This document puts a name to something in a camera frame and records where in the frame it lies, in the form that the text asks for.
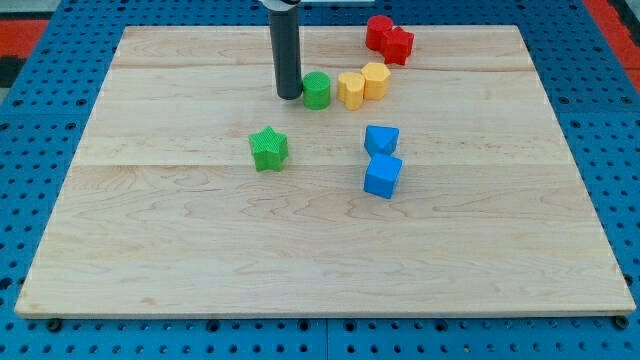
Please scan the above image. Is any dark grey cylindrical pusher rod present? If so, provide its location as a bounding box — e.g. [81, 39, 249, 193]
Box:
[268, 3, 302, 100]

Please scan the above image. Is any silver robot wrist mount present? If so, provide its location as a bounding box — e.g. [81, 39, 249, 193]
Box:
[259, 0, 301, 10]

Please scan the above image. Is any green cylinder block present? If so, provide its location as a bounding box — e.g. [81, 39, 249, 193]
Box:
[303, 71, 331, 110]

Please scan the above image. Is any yellow heart block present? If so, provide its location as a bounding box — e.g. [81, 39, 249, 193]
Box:
[337, 72, 365, 111]

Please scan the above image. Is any red cylinder block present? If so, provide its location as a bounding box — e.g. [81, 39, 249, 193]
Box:
[365, 15, 394, 51]

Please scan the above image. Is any yellow octagon block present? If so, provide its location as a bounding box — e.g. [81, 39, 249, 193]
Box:
[361, 62, 391, 100]

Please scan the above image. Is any red star block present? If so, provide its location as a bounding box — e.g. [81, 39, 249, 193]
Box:
[380, 26, 415, 65]

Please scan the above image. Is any green star block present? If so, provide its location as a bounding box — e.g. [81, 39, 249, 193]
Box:
[248, 126, 288, 172]

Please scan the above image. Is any blue triangular prism block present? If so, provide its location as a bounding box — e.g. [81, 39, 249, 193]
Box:
[364, 125, 400, 157]

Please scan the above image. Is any blue cube block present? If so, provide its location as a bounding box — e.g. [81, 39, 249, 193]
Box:
[363, 153, 403, 199]

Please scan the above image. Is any light wooden board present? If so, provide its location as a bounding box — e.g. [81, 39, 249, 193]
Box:
[15, 25, 636, 319]

